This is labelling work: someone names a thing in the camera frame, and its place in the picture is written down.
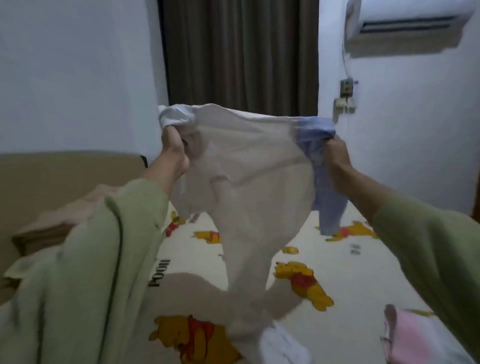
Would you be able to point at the white cloth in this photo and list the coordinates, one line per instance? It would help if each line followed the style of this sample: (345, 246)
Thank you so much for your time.
(287, 347)

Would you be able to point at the person's right hand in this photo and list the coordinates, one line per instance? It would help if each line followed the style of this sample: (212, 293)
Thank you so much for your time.
(337, 157)

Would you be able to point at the person's left forearm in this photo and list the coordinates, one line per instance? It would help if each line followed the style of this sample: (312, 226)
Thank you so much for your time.
(93, 270)

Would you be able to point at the pink cloth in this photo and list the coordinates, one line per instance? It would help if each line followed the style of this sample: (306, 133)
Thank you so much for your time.
(416, 337)

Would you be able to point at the person's right forearm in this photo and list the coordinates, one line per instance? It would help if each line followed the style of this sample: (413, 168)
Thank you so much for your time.
(420, 240)

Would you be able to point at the person's left thumb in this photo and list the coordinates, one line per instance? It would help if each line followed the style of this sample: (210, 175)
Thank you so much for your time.
(183, 150)

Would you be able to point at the cartoon bear print bedsheet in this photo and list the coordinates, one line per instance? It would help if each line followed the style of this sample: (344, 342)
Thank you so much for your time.
(337, 292)

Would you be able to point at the white air conditioner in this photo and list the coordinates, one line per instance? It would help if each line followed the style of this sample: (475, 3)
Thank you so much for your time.
(407, 24)

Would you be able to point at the beige folded blanket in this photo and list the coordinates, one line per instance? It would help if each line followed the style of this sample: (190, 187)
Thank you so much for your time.
(60, 225)

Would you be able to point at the beige headboard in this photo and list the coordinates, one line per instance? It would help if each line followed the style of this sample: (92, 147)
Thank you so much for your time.
(56, 195)

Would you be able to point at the wall power socket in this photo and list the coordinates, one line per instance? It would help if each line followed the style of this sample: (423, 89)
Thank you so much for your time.
(345, 96)

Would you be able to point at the brown curtain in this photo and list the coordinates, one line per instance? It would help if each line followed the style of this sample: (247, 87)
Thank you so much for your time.
(240, 56)

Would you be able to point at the white and blue garment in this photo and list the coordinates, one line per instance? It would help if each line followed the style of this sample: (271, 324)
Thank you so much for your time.
(247, 180)

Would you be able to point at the person's left hand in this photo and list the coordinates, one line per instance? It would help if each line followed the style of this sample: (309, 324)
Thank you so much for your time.
(173, 150)

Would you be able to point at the person's right fingers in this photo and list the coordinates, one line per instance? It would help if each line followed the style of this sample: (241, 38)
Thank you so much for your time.
(329, 144)

